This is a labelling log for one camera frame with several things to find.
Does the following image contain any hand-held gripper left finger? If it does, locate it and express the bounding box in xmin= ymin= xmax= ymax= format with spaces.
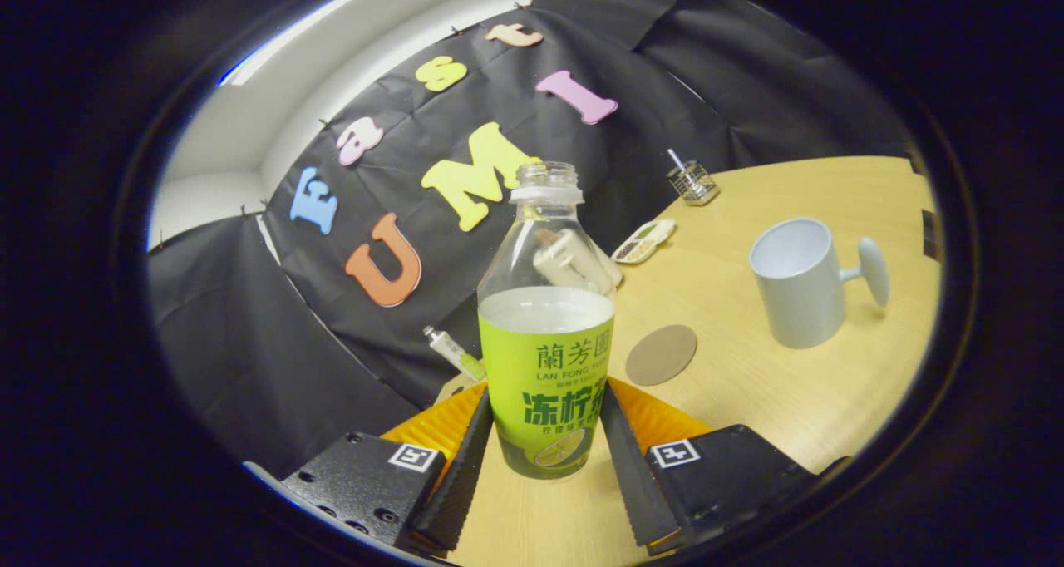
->
xmin=281 ymin=382 xmax=495 ymax=555

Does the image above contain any round brown coaster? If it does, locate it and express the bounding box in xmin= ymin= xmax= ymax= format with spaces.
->
xmin=625 ymin=324 xmax=698 ymax=387

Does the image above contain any white divided dish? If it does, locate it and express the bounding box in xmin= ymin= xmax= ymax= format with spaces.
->
xmin=611 ymin=219 xmax=677 ymax=265

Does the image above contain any small white green bottle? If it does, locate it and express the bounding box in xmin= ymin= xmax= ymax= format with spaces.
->
xmin=422 ymin=326 xmax=487 ymax=382

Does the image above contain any wooden table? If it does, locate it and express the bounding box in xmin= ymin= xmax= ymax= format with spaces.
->
xmin=432 ymin=155 xmax=944 ymax=567

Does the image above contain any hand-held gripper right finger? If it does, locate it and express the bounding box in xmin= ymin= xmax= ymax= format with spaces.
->
xmin=600 ymin=376 xmax=820 ymax=551

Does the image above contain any green label juice bottle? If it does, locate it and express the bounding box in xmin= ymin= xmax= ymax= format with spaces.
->
xmin=477 ymin=161 xmax=617 ymax=480

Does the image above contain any pale blue cup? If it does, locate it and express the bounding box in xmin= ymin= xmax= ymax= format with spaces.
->
xmin=749 ymin=218 xmax=890 ymax=349

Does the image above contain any wire mesh holder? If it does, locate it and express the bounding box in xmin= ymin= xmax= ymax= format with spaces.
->
xmin=667 ymin=160 xmax=720 ymax=206

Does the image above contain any white toaster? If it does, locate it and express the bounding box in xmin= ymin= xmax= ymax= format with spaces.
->
xmin=532 ymin=228 xmax=624 ymax=295

